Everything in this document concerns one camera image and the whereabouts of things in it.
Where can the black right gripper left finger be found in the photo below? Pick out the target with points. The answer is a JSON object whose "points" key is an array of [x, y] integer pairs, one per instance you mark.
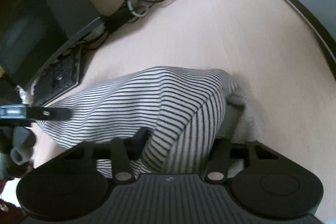
{"points": [[121, 152]]}

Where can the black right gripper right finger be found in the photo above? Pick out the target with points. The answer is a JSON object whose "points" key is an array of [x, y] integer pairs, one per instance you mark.
{"points": [[225, 160]]}

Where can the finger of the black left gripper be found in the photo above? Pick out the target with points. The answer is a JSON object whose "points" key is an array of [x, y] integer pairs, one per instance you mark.
{"points": [[48, 113]]}

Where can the striped white black garment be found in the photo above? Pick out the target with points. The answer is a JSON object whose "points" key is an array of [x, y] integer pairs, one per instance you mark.
{"points": [[184, 109]]}

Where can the black keyboard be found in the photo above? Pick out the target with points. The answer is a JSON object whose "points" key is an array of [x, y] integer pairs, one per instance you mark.
{"points": [[57, 79]]}

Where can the dark computer monitor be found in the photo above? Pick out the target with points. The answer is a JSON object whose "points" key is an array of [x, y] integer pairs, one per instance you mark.
{"points": [[35, 32]]}

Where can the black power adapter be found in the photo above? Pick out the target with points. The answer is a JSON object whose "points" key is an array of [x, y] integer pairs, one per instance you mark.
{"points": [[117, 19]]}

